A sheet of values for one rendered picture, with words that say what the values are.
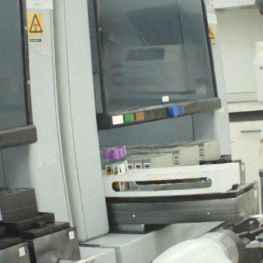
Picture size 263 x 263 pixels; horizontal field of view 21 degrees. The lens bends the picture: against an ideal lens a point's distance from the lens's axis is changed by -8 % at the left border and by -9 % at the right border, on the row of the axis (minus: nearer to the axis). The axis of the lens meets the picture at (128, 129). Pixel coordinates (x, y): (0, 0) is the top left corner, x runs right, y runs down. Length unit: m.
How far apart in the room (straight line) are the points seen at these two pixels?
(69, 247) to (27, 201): 0.12
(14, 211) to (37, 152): 0.15
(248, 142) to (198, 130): 1.84
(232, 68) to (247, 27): 0.30
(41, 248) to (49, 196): 0.20
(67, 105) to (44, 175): 0.16
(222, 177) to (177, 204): 0.11
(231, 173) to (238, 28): 3.16
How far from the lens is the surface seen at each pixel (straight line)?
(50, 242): 1.24
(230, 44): 4.63
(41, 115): 1.39
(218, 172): 1.47
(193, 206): 1.48
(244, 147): 3.96
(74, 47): 1.50
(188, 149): 1.88
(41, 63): 1.40
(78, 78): 1.50
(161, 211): 1.52
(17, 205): 1.29
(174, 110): 1.77
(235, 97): 4.62
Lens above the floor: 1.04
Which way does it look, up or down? 3 degrees down
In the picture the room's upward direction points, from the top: 6 degrees counter-clockwise
